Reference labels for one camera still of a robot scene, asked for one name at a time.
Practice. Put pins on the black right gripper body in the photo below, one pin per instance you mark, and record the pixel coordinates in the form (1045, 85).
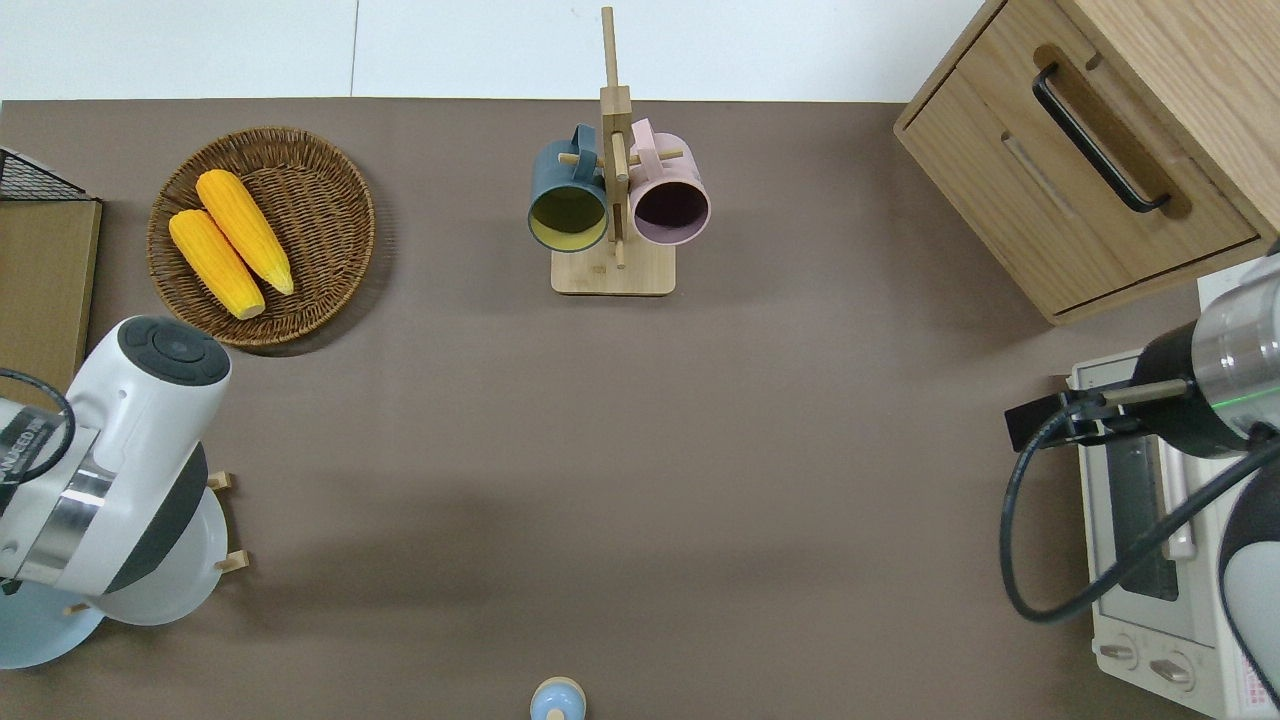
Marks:
(1082, 402)

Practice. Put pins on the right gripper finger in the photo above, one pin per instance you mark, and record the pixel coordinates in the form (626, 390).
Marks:
(1028, 424)

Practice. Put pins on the gray plate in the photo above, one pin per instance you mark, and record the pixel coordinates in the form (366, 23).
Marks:
(195, 560)

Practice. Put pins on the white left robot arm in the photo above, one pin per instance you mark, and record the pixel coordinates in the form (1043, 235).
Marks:
(130, 420)

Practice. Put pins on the wooden plate rack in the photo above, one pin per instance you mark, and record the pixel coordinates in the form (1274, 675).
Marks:
(233, 562)

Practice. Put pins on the light blue plate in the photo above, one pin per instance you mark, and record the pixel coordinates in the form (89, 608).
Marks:
(40, 635)

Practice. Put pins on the white toaster oven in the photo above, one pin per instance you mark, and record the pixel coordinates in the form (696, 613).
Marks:
(1130, 625)

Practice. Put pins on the oven control knob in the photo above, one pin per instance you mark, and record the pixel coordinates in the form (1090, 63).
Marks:
(1118, 654)
(1172, 670)

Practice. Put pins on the wooden drawer cabinet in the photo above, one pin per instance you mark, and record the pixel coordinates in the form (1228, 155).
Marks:
(1150, 110)

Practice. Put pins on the brown table mat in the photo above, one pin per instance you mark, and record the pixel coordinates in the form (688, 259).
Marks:
(640, 480)

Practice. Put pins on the pink mug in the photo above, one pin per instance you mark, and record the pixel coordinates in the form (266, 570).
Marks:
(675, 180)

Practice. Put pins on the wooden mug tree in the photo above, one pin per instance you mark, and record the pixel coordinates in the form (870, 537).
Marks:
(612, 275)

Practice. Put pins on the dark blue mug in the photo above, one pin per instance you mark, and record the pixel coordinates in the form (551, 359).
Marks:
(565, 180)

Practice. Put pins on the round wicker basket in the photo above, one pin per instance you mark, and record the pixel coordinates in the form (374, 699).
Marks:
(320, 210)

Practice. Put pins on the yellow corn cob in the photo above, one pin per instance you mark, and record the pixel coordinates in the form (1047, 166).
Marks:
(215, 265)
(245, 230)

